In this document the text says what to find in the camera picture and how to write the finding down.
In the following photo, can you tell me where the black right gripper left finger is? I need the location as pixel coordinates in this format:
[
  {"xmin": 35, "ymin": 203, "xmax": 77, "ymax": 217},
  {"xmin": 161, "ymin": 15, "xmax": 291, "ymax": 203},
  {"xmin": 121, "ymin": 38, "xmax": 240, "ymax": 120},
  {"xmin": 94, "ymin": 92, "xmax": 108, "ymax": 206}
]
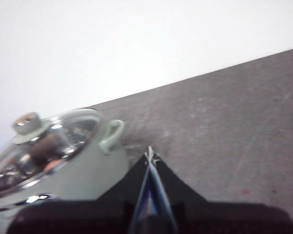
[{"xmin": 6, "ymin": 152, "xmax": 151, "ymax": 234}]

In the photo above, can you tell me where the pale green electric steamer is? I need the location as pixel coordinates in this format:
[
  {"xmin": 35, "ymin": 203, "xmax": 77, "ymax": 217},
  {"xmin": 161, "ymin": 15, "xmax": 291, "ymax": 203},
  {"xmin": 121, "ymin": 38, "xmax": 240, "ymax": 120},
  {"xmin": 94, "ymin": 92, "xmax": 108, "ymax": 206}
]
[{"xmin": 0, "ymin": 108, "xmax": 130, "ymax": 214}]

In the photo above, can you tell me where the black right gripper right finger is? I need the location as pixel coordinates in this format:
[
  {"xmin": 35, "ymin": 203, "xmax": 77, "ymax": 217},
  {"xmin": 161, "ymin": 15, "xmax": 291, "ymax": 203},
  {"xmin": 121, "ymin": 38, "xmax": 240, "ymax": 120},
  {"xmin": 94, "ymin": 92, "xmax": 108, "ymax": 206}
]
[{"xmin": 151, "ymin": 153, "xmax": 293, "ymax": 234}]

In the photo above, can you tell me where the glass lid green knob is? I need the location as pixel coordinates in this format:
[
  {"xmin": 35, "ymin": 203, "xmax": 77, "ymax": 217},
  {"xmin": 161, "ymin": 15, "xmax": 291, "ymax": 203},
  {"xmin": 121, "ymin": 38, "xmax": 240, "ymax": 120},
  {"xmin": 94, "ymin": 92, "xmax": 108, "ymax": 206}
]
[{"xmin": 0, "ymin": 108, "xmax": 105, "ymax": 195}]

